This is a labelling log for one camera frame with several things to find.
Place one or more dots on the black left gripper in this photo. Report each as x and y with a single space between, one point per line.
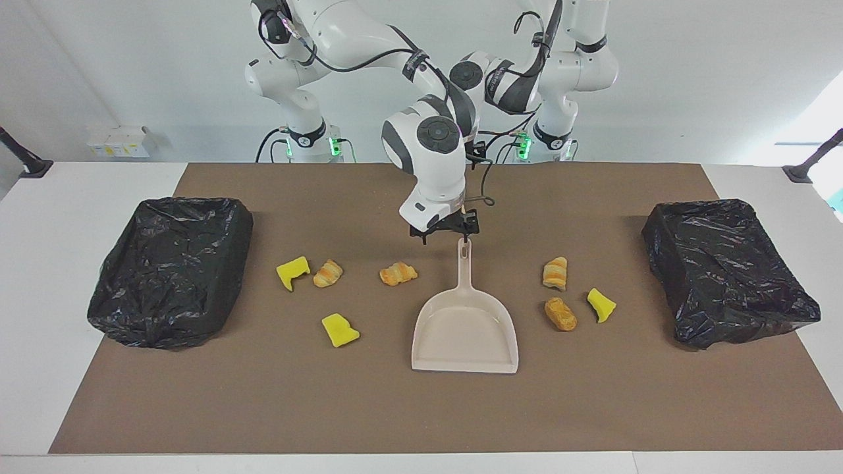
475 153

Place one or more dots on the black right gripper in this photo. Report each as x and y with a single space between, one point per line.
444 224

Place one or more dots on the small striped croissant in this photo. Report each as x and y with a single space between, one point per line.
398 274
555 273
328 273

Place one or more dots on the beige plastic dustpan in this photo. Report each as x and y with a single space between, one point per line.
464 329

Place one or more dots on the brown bread roll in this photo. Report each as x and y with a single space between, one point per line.
560 314

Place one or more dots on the notched yellow sponge piece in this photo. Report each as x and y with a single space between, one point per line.
292 271

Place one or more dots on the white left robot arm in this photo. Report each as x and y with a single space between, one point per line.
579 72

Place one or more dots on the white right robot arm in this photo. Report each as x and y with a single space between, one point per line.
431 164

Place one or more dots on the black bag lined bin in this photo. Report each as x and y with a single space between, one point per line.
171 270
724 270

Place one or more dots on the brown table mat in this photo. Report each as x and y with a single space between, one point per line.
395 408

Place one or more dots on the black clamp stand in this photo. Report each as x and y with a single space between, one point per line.
813 158
23 158

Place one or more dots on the white wall socket box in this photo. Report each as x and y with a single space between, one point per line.
118 141

